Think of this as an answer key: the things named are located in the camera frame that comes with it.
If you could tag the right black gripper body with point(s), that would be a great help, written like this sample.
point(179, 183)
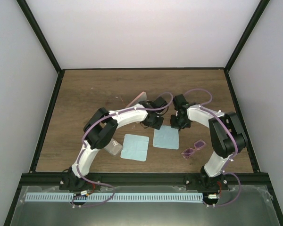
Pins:
point(179, 124)

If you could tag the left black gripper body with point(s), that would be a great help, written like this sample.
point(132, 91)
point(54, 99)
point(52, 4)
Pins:
point(153, 123)

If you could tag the blue cleaning cloth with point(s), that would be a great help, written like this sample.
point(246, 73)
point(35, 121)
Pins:
point(166, 137)
point(135, 147)

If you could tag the pink glasses case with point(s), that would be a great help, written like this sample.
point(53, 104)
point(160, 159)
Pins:
point(141, 97)

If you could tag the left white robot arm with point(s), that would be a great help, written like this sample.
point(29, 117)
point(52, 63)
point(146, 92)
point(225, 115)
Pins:
point(99, 131)

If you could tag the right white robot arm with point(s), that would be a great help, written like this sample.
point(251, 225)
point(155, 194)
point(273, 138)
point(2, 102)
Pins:
point(227, 135)

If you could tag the purple sunglasses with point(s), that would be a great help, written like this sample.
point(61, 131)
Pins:
point(189, 152)

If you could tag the orange sunglasses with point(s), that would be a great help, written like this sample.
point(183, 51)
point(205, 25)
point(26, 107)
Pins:
point(115, 102)

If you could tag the grey glasses case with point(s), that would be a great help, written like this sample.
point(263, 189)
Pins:
point(113, 147)

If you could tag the black aluminium frame rail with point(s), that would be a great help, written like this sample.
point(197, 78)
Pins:
point(192, 180)

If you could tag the blue slotted cable duct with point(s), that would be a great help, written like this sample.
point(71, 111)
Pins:
point(118, 197)

